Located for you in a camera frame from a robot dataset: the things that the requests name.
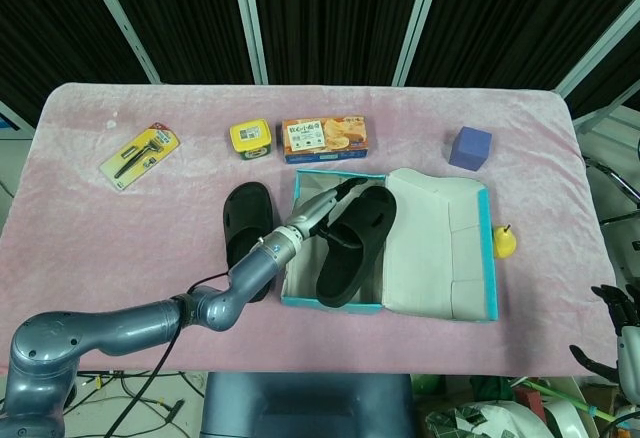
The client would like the black pleated curtain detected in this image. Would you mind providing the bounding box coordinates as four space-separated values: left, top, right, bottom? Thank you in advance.
0 0 640 114

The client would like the pink plush tablecloth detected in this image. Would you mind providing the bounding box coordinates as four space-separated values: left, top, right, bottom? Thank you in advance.
0 81 621 374

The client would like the teal cardboard shoe box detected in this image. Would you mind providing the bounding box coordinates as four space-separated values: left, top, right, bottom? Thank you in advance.
279 167 500 323

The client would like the purple foam cube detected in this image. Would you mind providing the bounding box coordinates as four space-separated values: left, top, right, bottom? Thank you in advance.
448 126 494 172

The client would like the black rubber slipper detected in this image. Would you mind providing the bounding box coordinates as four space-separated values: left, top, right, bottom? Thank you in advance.
222 181 277 304
315 185 399 308

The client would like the white frame post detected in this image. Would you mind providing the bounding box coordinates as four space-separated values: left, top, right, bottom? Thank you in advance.
229 0 270 84
553 0 640 97
79 0 162 84
394 0 437 87

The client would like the black and white right hand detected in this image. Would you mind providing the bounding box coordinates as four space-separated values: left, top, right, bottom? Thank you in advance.
569 283 640 399

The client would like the yellow toy pear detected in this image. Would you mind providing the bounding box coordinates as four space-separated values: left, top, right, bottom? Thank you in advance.
493 222 519 260

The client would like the metal chair frame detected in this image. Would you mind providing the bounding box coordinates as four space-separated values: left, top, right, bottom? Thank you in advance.
584 155 640 229

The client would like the black arm cable with plug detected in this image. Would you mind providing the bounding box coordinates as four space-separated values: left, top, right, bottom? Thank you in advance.
114 268 235 438

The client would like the silver and black left hand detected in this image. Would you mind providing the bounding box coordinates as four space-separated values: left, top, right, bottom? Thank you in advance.
284 176 370 248

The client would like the green stick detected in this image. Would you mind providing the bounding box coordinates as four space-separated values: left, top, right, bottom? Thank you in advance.
509 376 621 410

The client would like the green tub with yellow lid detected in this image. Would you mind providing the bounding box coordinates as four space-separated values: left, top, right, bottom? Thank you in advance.
228 120 274 161

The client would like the orange biscuit box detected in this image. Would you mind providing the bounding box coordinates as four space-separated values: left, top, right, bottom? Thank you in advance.
280 115 369 165

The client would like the dark blue robot torso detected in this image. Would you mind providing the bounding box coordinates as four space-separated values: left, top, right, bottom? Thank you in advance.
202 371 416 438

